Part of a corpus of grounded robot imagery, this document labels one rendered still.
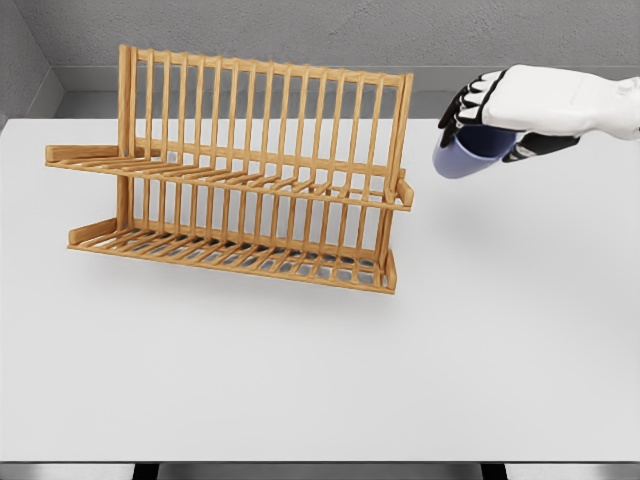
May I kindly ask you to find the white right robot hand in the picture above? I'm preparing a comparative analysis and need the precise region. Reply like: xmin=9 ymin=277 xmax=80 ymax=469
xmin=437 ymin=64 xmax=619 ymax=164

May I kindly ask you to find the blue cup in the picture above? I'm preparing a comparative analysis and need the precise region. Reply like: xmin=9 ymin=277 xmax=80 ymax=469
xmin=432 ymin=123 xmax=522 ymax=180

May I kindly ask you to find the wooden two-tier dish rack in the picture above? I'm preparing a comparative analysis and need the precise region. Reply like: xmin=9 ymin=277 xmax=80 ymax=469
xmin=44 ymin=43 xmax=416 ymax=296

